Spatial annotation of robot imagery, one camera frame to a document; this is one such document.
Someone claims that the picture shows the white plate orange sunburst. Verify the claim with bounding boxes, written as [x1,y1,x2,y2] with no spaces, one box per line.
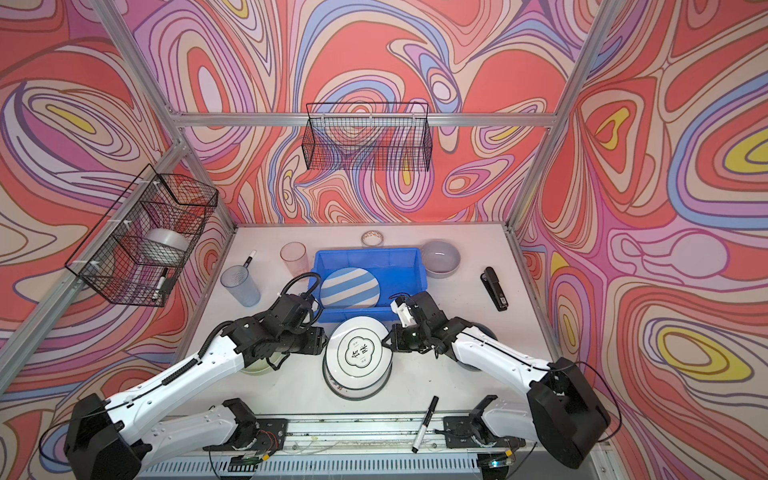
[322,364,392,401]

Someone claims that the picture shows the green ceramic bowl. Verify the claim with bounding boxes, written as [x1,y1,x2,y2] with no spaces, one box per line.
[241,353,283,376]

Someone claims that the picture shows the grey purple bowl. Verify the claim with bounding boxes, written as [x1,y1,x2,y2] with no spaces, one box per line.
[420,239,461,279]

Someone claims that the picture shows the blue white striped plate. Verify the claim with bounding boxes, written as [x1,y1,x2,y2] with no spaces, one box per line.
[320,267,381,309]

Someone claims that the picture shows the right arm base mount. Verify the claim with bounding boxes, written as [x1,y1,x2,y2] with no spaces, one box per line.
[435,395,527,451]

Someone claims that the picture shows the white plate flower outline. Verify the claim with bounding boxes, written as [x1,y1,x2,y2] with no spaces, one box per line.
[325,316,392,389]

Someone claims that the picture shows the black wire basket back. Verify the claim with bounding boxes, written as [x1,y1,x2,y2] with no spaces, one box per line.
[301,101,433,172]

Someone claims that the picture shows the blue plastic bin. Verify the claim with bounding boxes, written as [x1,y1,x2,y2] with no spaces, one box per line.
[313,248,427,327]

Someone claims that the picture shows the marker in left basket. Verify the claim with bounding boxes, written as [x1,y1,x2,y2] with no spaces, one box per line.
[152,268,168,302]

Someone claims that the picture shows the clear grey plastic cup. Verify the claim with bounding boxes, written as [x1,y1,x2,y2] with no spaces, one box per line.
[220,265,261,307]

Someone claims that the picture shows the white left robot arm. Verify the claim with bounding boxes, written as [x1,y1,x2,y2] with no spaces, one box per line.
[63,292,327,479]

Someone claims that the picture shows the black marker on rail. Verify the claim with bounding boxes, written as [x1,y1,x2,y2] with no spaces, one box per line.
[411,396,439,454]

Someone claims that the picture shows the dark blue ceramic bowl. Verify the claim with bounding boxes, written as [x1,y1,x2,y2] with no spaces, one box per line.
[461,322,499,372]

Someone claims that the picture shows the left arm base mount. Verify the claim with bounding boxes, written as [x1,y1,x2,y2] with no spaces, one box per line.
[203,398,289,455]

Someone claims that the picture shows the pink translucent cup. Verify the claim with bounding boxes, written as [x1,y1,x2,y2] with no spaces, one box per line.
[280,241,311,277]

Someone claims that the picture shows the white tape roll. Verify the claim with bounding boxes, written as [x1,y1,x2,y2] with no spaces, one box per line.
[140,228,189,267]

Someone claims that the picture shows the black wire basket left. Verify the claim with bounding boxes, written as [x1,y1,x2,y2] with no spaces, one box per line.
[65,166,219,308]

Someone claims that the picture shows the black wire basket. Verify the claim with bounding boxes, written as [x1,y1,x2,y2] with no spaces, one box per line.
[301,101,433,172]
[65,166,219,308]

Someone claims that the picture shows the black stapler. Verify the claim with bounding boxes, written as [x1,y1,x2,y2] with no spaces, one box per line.
[480,266,509,311]

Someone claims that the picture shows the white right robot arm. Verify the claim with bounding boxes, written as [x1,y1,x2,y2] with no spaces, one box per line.
[383,291,611,469]

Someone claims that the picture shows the small black marker on table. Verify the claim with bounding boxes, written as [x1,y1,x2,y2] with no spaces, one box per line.
[242,250,257,269]

